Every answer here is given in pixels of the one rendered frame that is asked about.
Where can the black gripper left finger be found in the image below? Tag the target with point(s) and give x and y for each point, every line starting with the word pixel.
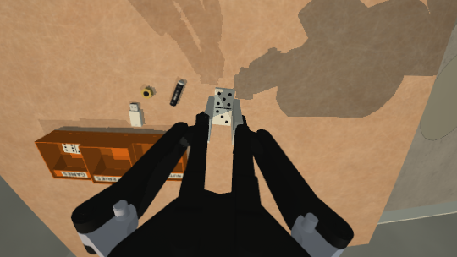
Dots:
pixel 110 216

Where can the brass hex nut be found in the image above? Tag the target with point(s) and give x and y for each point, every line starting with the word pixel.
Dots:
pixel 147 93

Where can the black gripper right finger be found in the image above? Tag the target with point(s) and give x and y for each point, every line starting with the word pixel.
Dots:
pixel 319 230

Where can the grey usb stick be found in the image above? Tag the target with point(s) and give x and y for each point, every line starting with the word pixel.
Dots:
pixel 135 115

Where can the orange three-compartment bin rack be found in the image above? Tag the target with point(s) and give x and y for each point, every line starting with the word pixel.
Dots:
pixel 107 159

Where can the black aaa battery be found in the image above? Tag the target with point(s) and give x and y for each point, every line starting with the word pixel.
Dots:
pixel 177 93

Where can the white domino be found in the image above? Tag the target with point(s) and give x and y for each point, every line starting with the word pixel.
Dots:
pixel 71 148
pixel 223 105

